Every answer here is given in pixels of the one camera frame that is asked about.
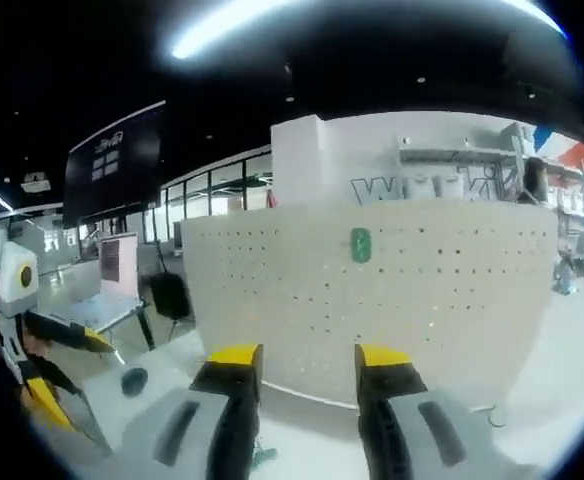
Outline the large dark wall screen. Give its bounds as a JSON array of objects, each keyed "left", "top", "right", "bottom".
[{"left": 62, "top": 99, "right": 167, "bottom": 230}]

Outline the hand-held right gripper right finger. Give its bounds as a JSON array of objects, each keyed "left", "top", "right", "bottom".
[{"left": 353, "top": 343, "right": 524, "bottom": 480}]

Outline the white perforated mounting plate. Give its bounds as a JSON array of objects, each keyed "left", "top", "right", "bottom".
[{"left": 179, "top": 202, "right": 559, "bottom": 429}]

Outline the white desk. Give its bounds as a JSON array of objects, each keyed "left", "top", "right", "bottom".
[{"left": 36, "top": 292, "right": 156, "bottom": 351}]

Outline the pink panel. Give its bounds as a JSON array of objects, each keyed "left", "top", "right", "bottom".
[{"left": 98, "top": 232, "right": 140, "bottom": 296}]

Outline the green hook assembly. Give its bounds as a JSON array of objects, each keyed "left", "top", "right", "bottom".
[
  {"left": 251, "top": 439, "right": 279, "bottom": 474},
  {"left": 350, "top": 226, "right": 372, "bottom": 264}
]

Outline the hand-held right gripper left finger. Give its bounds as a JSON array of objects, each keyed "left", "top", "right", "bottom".
[{"left": 120, "top": 342, "right": 265, "bottom": 480}]

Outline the black oval object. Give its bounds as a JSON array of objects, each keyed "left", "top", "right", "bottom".
[{"left": 120, "top": 366, "right": 149, "bottom": 397}]

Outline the black chair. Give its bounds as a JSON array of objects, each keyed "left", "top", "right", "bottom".
[{"left": 147, "top": 272, "right": 197, "bottom": 324}]

